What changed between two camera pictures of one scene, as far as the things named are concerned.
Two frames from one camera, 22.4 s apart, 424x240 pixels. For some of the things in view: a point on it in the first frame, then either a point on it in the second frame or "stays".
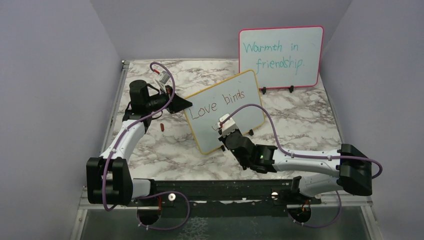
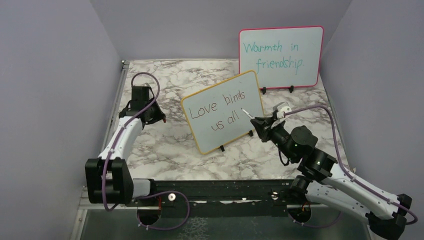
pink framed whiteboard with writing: [283, 57] stays
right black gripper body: [223, 139] → [279, 135]
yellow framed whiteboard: [210, 106] stays
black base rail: [225, 197] stays
